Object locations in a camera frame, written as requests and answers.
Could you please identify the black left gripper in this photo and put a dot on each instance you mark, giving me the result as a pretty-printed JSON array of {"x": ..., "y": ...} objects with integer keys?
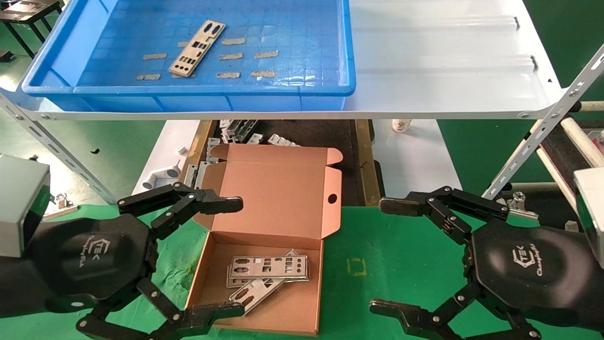
[{"x": 94, "y": 255}]

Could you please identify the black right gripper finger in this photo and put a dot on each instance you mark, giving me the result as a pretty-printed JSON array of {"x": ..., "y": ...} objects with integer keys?
[{"x": 406, "y": 204}]

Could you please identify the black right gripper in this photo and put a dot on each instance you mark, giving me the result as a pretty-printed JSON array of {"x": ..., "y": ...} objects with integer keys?
[{"x": 528, "y": 269}]

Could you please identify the silver metal shield plate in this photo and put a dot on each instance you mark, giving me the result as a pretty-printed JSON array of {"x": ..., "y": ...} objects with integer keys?
[
  {"x": 234, "y": 282},
  {"x": 252, "y": 295},
  {"x": 196, "y": 49},
  {"x": 269, "y": 267}
]

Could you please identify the brown cardboard box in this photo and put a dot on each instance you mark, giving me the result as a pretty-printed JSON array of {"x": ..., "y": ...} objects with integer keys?
[{"x": 278, "y": 189}]

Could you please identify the black wood-framed tray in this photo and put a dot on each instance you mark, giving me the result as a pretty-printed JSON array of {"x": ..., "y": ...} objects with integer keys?
[{"x": 321, "y": 134}]

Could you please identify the blue plastic tray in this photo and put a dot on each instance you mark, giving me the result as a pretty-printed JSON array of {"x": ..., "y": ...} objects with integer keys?
[{"x": 283, "y": 28}]

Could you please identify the green table cloth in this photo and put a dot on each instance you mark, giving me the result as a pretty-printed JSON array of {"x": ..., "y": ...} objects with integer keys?
[{"x": 377, "y": 245}]

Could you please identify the white paper cup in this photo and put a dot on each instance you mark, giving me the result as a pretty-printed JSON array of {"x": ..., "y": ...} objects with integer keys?
[{"x": 401, "y": 125}]

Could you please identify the white pipe fitting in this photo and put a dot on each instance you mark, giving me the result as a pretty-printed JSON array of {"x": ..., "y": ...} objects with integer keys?
[{"x": 158, "y": 177}]

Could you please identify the silver binder clip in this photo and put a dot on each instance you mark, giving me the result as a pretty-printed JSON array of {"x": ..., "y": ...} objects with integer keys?
[
  {"x": 519, "y": 206},
  {"x": 61, "y": 211}
]

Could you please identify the grey metal tube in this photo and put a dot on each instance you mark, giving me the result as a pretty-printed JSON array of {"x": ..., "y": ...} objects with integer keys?
[{"x": 542, "y": 187}]

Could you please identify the white shelf board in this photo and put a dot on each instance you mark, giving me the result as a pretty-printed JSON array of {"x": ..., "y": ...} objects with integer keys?
[{"x": 448, "y": 71}]

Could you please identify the white perforated shelf upright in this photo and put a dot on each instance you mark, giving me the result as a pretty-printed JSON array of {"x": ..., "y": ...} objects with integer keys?
[
  {"x": 52, "y": 141},
  {"x": 531, "y": 141}
]

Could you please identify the white roller tube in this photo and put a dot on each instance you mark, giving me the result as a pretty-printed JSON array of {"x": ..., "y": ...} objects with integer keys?
[
  {"x": 592, "y": 106},
  {"x": 554, "y": 177},
  {"x": 583, "y": 139}
]

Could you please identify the black rubber mat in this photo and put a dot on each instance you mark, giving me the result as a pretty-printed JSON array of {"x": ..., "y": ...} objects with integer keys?
[{"x": 566, "y": 156}]

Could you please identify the small black floor object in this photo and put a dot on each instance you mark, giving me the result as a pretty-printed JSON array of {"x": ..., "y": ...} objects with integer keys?
[{"x": 5, "y": 55}]

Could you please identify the black side table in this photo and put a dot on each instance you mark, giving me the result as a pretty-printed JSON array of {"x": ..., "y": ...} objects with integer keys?
[{"x": 28, "y": 8}]

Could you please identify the grey metal bracket part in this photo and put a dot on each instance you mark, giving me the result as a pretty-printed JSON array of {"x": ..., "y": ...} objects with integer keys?
[
  {"x": 246, "y": 128},
  {"x": 226, "y": 131},
  {"x": 255, "y": 138},
  {"x": 194, "y": 172},
  {"x": 283, "y": 140},
  {"x": 212, "y": 148}
]

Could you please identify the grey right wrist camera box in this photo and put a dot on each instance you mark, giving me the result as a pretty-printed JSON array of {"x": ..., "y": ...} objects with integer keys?
[{"x": 592, "y": 212}]

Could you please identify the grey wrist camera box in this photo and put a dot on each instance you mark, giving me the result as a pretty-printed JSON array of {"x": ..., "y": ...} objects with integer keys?
[
  {"x": 592, "y": 212},
  {"x": 19, "y": 203}
]

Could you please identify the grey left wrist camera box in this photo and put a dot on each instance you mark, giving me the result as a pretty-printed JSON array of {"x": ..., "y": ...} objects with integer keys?
[{"x": 19, "y": 203}]

